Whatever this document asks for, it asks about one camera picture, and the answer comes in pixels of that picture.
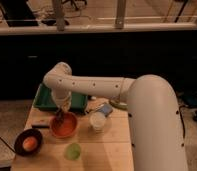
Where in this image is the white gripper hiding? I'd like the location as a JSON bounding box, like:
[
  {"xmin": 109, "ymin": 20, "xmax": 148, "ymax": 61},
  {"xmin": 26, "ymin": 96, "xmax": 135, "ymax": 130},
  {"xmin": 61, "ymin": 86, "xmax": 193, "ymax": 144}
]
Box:
[{"xmin": 51, "ymin": 91, "xmax": 72, "ymax": 126}]

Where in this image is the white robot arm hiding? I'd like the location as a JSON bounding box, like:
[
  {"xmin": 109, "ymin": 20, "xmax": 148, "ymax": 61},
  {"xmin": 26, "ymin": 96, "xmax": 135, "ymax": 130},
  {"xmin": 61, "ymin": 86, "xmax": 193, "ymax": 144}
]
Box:
[{"xmin": 43, "ymin": 62, "xmax": 188, "ymax": 171}]

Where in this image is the red bowl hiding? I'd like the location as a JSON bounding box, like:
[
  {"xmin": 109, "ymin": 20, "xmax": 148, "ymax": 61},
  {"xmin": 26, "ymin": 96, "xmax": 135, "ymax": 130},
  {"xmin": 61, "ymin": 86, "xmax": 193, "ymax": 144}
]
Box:
[{"xmin": 50, "ymin": 112, "xmax": 78, "ymax": 138}]

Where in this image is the dark bowl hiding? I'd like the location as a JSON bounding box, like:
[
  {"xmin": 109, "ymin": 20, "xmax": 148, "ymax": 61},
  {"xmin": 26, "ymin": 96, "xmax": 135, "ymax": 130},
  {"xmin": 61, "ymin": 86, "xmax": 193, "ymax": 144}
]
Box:
[{"xmin": 14, "ymin": 129, "xmax": 43, "ymax": 156}]

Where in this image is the green tray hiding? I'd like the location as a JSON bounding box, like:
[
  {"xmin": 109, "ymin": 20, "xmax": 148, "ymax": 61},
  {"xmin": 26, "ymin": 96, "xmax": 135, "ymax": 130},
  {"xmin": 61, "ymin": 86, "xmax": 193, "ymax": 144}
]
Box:
[{"xmin": 33, "ymin": 83, "xmax": 88, "ymax": 113}]

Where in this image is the black marker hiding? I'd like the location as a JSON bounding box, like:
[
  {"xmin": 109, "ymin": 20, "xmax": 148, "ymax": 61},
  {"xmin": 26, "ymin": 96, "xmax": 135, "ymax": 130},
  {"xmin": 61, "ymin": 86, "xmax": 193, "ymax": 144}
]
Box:
[{"xmin": 32, "ymin": 125, "xmax": 49, "ymax": 129}]

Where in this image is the white cup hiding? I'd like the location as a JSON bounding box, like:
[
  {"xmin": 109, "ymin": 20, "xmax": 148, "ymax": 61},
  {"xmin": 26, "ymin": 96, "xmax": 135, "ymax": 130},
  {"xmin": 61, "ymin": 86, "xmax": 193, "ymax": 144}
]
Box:
[{"xmin": 89, "ymin": 112, "xmax": 106, "ymax": 131}]

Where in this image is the orange fruit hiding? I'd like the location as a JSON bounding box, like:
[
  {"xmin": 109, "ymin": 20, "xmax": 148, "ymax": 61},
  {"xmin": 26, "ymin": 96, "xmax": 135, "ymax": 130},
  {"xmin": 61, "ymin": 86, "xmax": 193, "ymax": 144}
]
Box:
[{"xmin": 22, "ymin": 136, "xmax": 38, "ymax": 152}]

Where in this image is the green plate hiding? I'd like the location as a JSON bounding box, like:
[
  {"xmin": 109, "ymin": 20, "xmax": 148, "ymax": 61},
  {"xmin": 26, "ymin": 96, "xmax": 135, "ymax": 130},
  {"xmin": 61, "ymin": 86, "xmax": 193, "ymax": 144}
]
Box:
[{"xmin": 109, "ymin": 100, "xmax": 127, "ymax": 110}]

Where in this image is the black cable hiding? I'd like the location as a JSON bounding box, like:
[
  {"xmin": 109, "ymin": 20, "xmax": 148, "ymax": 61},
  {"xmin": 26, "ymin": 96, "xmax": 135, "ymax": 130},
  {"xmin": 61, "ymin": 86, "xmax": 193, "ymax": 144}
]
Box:
[{"xmin": 0, "ymin": 130, "xmax": 16, "ymax": 155}]

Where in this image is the metal railing frame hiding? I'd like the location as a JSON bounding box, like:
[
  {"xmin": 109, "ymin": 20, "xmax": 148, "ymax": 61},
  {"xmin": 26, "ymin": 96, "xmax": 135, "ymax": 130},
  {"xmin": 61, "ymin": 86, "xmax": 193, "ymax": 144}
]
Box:
[{"xmin": 0, "ymin": 0, "xmax": 197, "ymax": 35}]

